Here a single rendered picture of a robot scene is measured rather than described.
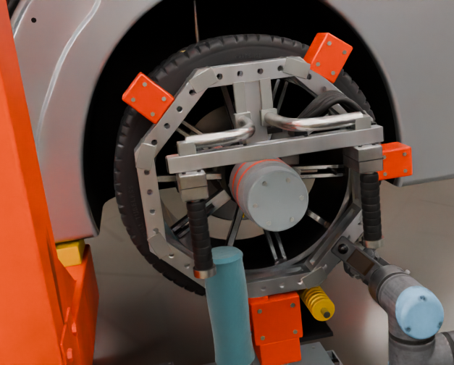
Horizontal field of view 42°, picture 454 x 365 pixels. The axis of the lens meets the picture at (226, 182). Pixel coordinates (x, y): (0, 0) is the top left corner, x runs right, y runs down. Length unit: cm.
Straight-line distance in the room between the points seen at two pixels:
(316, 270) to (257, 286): 15
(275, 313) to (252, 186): 38
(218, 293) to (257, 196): 23
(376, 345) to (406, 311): 116
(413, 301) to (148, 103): 66
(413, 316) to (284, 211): 32
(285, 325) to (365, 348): 90
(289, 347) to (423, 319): 39
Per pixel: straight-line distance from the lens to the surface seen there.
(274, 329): 145
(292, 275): 142
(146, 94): 126
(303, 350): 189
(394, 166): 143
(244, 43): 137
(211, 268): 113
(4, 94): 91
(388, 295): 125
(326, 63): 133
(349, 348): 233
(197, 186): 108
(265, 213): 119
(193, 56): 135
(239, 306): 128
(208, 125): 154
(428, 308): 122
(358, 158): 115
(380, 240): 120
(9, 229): 94
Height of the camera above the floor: 120
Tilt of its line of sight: 14 degrees down
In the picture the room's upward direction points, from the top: 7 degrees counter-clockwise
